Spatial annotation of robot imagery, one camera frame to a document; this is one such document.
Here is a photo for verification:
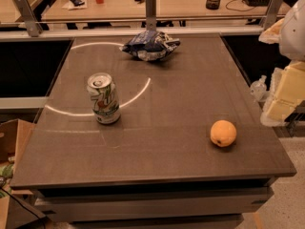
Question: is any clear sanitizer bottle left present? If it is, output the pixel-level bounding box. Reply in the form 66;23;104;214
250;75;267;101

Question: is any middle metal bracket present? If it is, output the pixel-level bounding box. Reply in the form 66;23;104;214
145;0;156;31

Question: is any cardboard box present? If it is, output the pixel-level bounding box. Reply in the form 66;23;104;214
0;119;47;229

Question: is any blue chip bag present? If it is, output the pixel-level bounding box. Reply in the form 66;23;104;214
120;31;180;62

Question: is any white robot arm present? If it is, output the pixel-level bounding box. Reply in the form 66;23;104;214
259;0;305;127

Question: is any black cable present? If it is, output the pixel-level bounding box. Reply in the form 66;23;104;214
0;186;48;229

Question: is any orange fruit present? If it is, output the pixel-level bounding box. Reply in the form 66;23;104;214
210;120;237;147

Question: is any metal bracket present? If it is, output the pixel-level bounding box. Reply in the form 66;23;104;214
145;0;156;31
260;0;283;30
13;0;42;37

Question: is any grey drawer cabinet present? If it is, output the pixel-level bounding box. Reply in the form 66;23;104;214
31;177;276;229

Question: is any right metal bracket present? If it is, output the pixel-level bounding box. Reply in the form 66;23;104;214
260;0;283;30

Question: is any black mesh pen cup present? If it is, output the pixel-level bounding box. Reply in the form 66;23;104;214
206;0;221;10

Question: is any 7up soda can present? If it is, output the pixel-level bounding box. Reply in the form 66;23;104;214
87;73;121;125

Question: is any left metal bracket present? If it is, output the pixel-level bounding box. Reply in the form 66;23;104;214
13;0;42;37

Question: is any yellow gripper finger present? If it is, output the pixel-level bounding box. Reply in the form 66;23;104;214
258;19;284;44
260;61;305;127

